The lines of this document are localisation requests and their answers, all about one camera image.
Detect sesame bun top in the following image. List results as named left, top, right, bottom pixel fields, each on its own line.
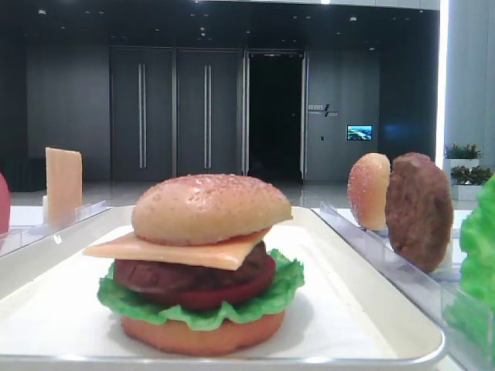
left=131, top=174, right=292, bottom=246

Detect orange cheese slice on burger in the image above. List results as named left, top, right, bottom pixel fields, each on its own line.
left=83, top=229, right=268, bottom=271

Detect red tomato slice on burger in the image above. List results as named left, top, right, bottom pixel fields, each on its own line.
left=138, top=255, right=276, bottom=311

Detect upright brown meat patty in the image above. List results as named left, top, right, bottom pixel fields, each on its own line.
left=385, top=152, right=453, bottom=274

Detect green lettuce leaf on burger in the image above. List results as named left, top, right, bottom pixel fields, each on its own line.
left=97, top=249, right=305, bottom=331

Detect upright orange cheese slice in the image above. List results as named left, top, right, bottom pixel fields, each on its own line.
left=45, top=147, right=83, bottom=227

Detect upright red tomato slice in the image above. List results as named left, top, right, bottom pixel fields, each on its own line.
left=0, top=174, right=11, bottom=234

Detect upright green lettuce leaf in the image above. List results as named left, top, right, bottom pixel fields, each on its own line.
left=445, top=180, right=494, bottom=352

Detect upright bun half right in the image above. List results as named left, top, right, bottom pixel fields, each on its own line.
left=347, top=152, right=391, bottom=230

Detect brown patty on burger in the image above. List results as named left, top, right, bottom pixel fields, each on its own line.
left=113, top=242, right=270, bottom=294

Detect white metal tray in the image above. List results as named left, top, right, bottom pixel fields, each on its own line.
left=1, top=206, right=446, bottom=370

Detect bottom bun on burger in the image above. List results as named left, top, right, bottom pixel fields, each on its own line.
left=121, top=311, right=285, bottom=356

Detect potted plants in white planter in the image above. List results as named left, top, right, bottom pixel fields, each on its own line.
left=443, top=143, right=493, bottom=201

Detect small wall screen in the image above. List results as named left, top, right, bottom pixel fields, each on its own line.
left=346, top=125, right=373, bottom=141

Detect left long clear rail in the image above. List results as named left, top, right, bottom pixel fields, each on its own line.
left=1, top=200, right=109, bottom=257

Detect long clear rail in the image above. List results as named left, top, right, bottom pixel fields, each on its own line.
left=315, top=203, right=494, bottom=370
left=1, top=200, right=109, bottom=257

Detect right long clear rail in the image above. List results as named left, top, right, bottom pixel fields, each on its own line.
left=315, top=203, right=494, bottom=370

